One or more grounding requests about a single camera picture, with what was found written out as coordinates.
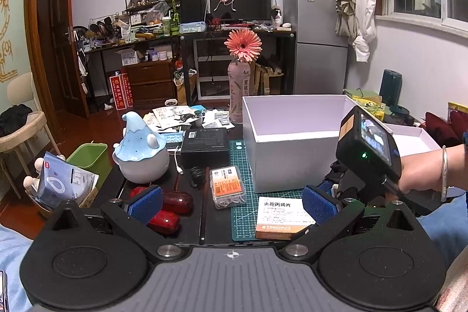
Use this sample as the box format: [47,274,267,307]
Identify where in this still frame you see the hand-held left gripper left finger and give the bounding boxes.
[44,186,191,263]

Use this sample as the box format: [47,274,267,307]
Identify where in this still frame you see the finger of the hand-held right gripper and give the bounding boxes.
[321,160,352,201]

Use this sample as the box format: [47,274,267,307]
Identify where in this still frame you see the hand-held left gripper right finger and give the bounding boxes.
[278,186,423,263]

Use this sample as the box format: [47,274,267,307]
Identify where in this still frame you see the white and orange medicine box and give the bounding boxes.
[255,196,317,240]

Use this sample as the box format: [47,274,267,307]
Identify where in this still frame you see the white storage box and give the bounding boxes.
[242,95,395,194]

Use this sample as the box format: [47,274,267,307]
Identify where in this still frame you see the white box lid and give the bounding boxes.
[382,124,444,156]

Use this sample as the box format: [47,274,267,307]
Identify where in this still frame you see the black slatted desktop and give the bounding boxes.
[98,106,425,247]

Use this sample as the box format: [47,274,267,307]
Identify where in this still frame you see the red bottle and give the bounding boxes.
[146,210,181,234]
[129,187,194,216]

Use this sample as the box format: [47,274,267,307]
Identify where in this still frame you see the yellow panda tissue pack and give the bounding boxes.
[350,94,385,123]

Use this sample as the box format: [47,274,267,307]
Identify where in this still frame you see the dark teal round appliance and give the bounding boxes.
[383,105,416,126]

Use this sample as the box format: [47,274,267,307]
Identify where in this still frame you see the blue white ceramic gnome jar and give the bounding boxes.
[111,111,171,184]

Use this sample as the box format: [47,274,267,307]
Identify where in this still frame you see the cardboard box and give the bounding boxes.
[33,184,100,220]

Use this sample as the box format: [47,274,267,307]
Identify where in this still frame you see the black hair claw clip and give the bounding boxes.
[189,166,206,189]

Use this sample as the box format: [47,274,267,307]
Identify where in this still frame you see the dark teal tower appliance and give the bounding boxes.
[378,69,403,108]

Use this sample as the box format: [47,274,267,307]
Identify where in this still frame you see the blue wave printed packet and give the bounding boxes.
[161,132,185,152]

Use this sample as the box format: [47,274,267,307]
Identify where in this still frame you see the green plastic bin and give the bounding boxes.
[66,143,113,188]

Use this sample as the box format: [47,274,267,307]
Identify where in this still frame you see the green cutting mat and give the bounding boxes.
[229,140,330,241]

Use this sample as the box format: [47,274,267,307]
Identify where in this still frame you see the dark red cushion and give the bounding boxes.
[424,111,468,149]

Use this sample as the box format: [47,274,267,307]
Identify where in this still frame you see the black product box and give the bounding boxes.
[180,128,230,168]

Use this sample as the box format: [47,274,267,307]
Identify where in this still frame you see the clear box with orange label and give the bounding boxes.
[209,166,246,210]

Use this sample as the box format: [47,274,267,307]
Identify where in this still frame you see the blue-grey snack pouch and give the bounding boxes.
[35,151,99,210]

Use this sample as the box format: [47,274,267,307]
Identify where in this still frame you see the horse printed paper packet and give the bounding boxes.
[151,106,172,130]
[164,106,203,127]

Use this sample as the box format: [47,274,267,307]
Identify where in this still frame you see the silver blister pack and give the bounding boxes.
[208,109,231,124]
[203,120,235,130]

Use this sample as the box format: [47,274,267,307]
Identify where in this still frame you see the light blue cloth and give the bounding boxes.
[0,224,35,312]
[417,195,468,261]

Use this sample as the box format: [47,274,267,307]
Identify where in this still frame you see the red gold-printed box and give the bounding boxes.
[109,75,123,111]
[120,73,132,108]

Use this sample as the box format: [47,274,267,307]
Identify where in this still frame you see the cream plush toy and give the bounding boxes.
[23,156,66,190]

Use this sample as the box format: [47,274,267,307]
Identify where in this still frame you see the flat cardboard boxes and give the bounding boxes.
[254,61,286,96]

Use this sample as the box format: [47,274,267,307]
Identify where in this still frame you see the wooden drawer cabinet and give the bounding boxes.
[126,61,178,105]

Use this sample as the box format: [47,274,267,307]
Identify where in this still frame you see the cream chair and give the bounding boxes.
[0,73,62,200]

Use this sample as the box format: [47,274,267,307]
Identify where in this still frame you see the silver refrigerator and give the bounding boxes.
[281,0,350,96]

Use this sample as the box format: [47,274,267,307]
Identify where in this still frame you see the white open carton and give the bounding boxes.
[116,48,142,66]

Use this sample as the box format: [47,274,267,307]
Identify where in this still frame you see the black cloth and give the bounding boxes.
[0,104,34,138]

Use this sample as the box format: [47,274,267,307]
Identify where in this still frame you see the white peach-printed cloth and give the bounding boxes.
[437,254,468,312]

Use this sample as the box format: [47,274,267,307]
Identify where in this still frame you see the pink gerbera flower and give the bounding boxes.
[224,29,263,63]

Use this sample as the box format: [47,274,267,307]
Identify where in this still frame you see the black corner desk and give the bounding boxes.
[78,25,296,115]

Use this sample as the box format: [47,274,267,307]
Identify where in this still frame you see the clear blue storage case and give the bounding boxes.
[179,22,207,34]

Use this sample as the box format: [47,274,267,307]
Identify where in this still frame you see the wooden door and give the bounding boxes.
[24,0,91,137]

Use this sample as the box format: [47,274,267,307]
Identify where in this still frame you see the black monitor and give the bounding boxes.
[209,0,272,22]

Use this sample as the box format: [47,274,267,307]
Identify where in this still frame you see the black speaker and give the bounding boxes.
[179,0,207,24]

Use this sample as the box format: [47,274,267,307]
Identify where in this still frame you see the pale green gold-patterned panel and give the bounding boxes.
[0,0,37,115]

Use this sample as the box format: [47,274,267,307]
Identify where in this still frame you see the white USB cable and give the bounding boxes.
[174,145,185,175]

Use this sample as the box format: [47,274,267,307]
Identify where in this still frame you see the silver bracelet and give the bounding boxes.
[440,146,450,202]

